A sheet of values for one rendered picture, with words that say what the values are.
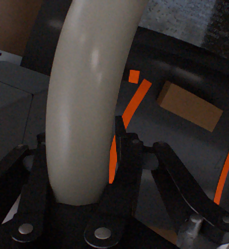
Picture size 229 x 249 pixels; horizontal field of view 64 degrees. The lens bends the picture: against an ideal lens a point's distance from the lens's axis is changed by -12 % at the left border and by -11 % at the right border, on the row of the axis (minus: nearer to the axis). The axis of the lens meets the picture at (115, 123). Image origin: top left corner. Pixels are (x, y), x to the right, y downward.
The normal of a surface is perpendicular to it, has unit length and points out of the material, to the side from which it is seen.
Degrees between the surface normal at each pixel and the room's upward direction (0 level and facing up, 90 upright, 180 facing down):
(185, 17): 45
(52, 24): 0
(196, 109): 0
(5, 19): 0
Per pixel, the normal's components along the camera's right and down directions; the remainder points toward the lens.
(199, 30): -0.28, 0.84
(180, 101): -0.04, 0.29
